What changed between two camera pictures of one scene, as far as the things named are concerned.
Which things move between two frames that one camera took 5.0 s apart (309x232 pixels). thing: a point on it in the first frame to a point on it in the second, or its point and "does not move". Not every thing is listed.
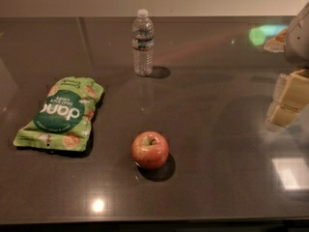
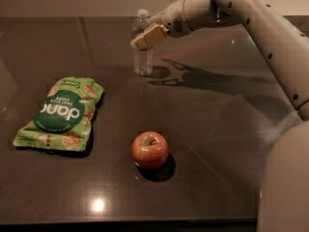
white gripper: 299,41 to 174,19
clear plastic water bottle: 143,43 does not move
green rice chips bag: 65,115 does not move
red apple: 150,150 does not move
